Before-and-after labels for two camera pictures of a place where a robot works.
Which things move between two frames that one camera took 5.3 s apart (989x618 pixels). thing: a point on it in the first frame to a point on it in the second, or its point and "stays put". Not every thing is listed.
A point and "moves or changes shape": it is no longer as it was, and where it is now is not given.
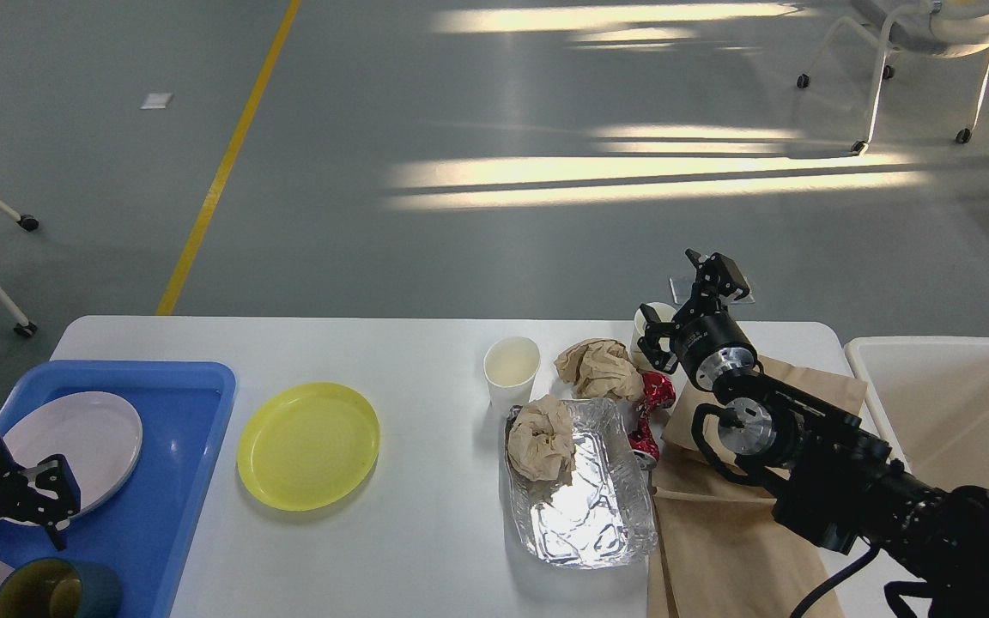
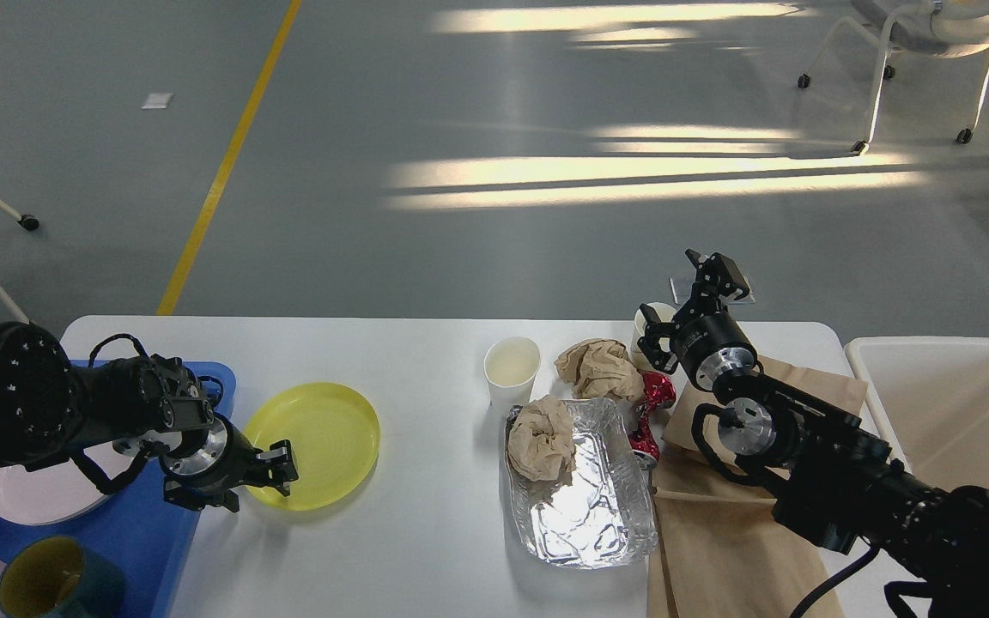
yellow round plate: [308, 446] stays put
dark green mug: [40, 587] moves or changes shape
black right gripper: [708, 343] stays put
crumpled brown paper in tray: [541, 442] stays put
